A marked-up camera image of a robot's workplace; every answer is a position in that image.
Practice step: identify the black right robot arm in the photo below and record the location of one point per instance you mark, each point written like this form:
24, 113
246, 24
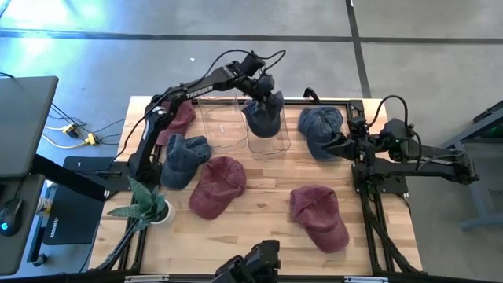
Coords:
432, 165

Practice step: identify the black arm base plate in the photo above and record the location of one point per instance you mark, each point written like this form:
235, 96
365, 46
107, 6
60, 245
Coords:
393, 188

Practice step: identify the dark grey desk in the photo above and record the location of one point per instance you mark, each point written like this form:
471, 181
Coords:
15, 255

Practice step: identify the black aluminium rig frame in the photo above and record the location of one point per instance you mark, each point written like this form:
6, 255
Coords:
355, 105

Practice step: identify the black blocky device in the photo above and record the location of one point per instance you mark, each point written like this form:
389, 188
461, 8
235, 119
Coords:
255, 263

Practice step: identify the black computer case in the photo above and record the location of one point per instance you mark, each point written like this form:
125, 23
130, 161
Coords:
74, 220

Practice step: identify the black diagonal beam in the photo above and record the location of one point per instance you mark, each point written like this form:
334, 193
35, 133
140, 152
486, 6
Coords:
70, 178

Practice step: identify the blue-grey metal table frame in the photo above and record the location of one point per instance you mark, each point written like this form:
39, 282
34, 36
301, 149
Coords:
480, 204

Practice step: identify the clear plastic bin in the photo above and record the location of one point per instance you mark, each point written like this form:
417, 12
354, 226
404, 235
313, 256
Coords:
222, 129
275, 149

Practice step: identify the white plant pot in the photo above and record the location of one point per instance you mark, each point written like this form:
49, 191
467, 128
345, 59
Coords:
169, 215

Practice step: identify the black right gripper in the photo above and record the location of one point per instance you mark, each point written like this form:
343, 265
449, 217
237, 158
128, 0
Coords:
361, 137

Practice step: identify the maroon baseball cap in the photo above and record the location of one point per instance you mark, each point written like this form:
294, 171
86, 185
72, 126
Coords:
182, 120
216, 188
318, 216

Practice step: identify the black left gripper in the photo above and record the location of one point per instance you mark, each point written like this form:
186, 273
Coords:
265, 87

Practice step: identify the silver bracket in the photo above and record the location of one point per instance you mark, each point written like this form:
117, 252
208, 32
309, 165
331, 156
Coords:
365, 280
145, 279

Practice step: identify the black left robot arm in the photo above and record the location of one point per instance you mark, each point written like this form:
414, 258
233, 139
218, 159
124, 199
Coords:
196, 91

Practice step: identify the blue denim baseball cap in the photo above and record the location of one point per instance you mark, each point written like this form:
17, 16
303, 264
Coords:
320, 126
182, 161
261, 126

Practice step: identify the green leafy plant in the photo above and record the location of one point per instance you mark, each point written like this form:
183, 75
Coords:
141, 200

